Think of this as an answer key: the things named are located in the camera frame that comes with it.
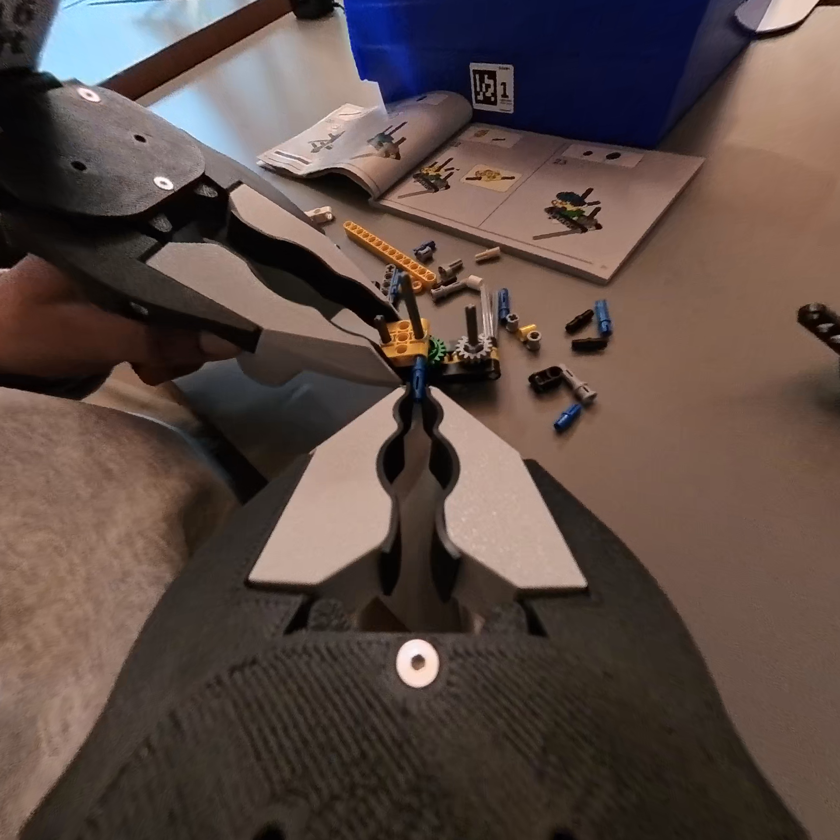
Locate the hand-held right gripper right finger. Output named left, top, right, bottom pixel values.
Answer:
left=423, top=386, right=589, bottom=636

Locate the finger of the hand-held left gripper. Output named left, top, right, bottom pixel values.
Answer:
left=144, top=240, right=404, bottom=389
left=228, top=182, right=401, bottom=330

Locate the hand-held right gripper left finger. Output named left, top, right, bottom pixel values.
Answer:
left=247, top=386, right=416, bottom=626

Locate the yellow black lego gear assembly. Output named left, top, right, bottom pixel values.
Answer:
left=373, top=272, right=504, bottom=395

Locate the long yellow lego beam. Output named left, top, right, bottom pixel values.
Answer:
left=343, top=220, right=438, bottom=285

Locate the light grey lego axle pin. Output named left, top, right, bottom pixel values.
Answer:
left=559, top=364, right=599, bottom=404

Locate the lego instruction booklet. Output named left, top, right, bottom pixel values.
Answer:
left=256, top=91, right=707, bottom=285

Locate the black lego subassembly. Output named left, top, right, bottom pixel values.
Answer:
left=797, top=303, right=840, bottom=357

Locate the person's left hand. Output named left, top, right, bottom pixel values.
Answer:
left=0, top=255, right=227, bottom=388

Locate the wooden edged desk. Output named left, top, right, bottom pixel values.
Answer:
left=98, top=0, right=296, bottom=102

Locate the grey zip sweatshirt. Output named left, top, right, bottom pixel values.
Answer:
left=0, top=387, right=240, bottom=837

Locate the blue plastic storage bin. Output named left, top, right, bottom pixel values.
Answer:
left=343, top=0, right=756, bottom=150

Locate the grey monitor stand base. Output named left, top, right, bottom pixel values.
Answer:
left=734, top=0, right=823, bottom=34

